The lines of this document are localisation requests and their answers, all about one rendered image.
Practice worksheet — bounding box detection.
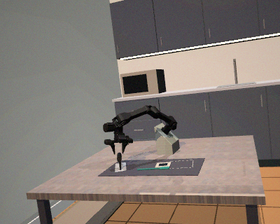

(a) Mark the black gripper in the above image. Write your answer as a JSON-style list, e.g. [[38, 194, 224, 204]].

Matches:
[[104, 131, 133, 154]]

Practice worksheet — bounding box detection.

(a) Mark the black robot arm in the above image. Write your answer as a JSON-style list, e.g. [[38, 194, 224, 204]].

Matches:
[[103, 105, 177, 144]]

